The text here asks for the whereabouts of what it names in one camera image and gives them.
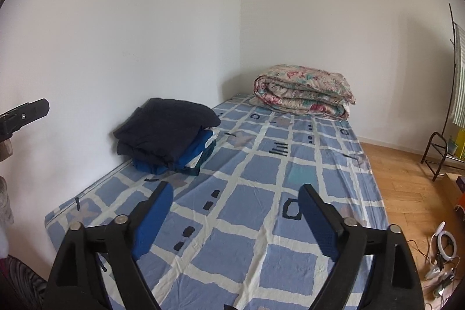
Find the striped hanging cloth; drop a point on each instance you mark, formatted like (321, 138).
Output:
(458, 107)

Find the yellow box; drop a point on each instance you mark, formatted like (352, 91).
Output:
(456, 146)

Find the blue checked bed sheet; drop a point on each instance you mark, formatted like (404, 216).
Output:
(234, 235)

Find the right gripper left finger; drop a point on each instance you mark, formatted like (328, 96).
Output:
(76, 280)

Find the black metal rack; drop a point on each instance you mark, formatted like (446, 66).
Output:
(436, 156)

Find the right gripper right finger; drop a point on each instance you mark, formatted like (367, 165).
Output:
(393, 280)

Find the blue folded garment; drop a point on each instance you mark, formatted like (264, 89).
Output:
(190, 161)

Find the floral folded quilt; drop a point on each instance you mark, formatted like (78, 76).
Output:
(303, 91)

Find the navy puffer jacket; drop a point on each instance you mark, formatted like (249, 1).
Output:
(159, 132)

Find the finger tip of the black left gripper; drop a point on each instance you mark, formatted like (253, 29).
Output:
(15, 119)

